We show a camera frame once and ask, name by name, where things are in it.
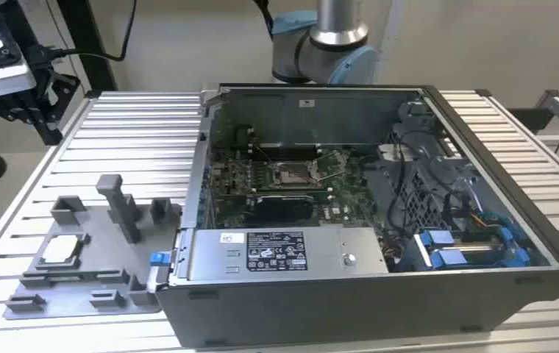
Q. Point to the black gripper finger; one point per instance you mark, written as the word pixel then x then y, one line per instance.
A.
pixel 18 112
pixel 48 127

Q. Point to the silver square CPU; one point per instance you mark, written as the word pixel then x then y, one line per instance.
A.
pixel 62 250

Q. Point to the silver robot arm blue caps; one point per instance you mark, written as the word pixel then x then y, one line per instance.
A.
pixel 338 33

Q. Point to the black RAM slot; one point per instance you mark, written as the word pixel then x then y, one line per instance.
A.
pixel 285 144
pixel 285 151
pixel 285 148

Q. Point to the CPU socket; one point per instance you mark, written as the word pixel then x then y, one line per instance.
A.
pixel 290 176

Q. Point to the black expansion slot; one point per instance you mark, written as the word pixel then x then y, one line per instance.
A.
pixel 294 190

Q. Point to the grey plastic parts rack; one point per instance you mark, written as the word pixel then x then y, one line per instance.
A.
pixel 94 242

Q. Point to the black power connector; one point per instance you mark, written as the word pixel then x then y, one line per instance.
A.
pixel 243 136

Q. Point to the blue case latch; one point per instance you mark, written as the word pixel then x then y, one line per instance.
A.
pixel 159 258

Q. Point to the silver power supply unit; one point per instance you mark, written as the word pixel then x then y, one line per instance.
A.
pixel 211 257

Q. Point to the white label sticker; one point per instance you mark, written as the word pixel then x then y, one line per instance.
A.
pixel 308 103

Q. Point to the black expansion card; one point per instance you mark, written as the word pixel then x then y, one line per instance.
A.
pixel 285 211

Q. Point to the green motherboard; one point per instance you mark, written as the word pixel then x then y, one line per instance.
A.
pixel 353 198

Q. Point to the dark grey PC case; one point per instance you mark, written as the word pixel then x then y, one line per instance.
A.
pixel 309 312

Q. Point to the blue disk carrier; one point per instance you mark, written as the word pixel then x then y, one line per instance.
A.
pixel 441 237
pixel 449 259

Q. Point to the black frame post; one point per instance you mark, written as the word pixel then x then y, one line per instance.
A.
pixel 98 70

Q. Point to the silver metal bracket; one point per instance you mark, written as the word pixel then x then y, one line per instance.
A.
pixel 396 152

